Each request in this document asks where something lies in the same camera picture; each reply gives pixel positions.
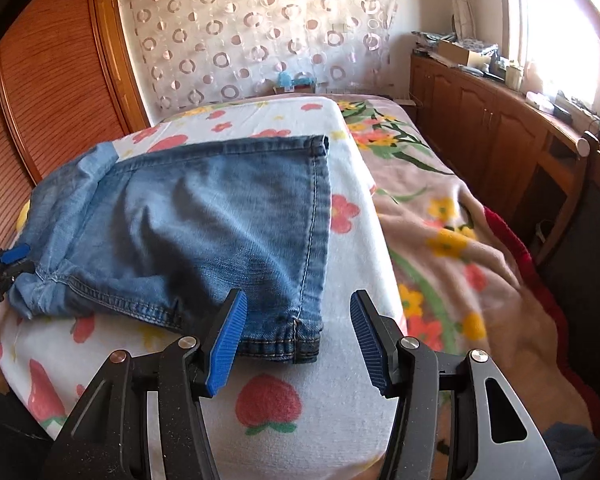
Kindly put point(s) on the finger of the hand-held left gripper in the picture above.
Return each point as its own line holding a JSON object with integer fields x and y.
{"x": 14, "y": 255}
{"x": 20, "y": 269}

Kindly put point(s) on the white fruit print sheet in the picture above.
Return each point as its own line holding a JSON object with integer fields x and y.
{"x": 330, "y": 410}

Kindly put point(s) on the blue carton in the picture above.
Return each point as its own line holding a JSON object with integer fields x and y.
{"x": 295, "y": 82}

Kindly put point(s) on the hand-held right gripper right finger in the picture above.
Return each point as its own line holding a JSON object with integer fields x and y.
{"x": 369, "y": 342}

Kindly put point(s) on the pink floral blanket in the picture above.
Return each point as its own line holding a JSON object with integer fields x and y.
{"x": 460, "y": 270}

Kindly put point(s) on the dark wooden chair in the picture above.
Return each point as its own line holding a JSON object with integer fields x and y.
{"x": 590, "y": 240}

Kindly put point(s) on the circle pattern sheer curtain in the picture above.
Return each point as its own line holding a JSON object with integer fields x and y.
{"x": 260, "y": 25}

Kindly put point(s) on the white jar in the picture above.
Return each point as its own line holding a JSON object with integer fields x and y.
{"x": 516, "y": 75}

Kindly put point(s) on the blue denim pants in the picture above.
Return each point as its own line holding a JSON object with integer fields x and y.
{"x": 190, "y": 220}

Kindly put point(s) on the brown slatted wardrobe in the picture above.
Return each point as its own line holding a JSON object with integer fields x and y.
{"x": 50, "y": 80}

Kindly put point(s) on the yellow plush toy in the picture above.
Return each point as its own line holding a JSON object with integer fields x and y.
{"x": 24, "y": 216}

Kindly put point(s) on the small black box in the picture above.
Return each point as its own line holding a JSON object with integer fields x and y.
{"x": 563, "y": 113}

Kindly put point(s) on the cardboard box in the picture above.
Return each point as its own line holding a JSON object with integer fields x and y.
{"x": 460, "y": 53}

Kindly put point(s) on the long wooden sideboard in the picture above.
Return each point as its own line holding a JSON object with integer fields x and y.
{"x": 485, "y": 125}

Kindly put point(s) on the wooden framed window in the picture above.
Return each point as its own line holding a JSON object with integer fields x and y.
{"x": 565, "y": 35}

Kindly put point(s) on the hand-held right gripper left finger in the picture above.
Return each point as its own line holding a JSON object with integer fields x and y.
{"x": 225, "y": 347}

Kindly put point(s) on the blue patterned cloth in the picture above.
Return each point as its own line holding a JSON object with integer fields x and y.
{"x": 430, "y": 36}

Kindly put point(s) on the small white case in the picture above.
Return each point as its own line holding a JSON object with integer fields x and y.
{"x": 540, "y": 101}

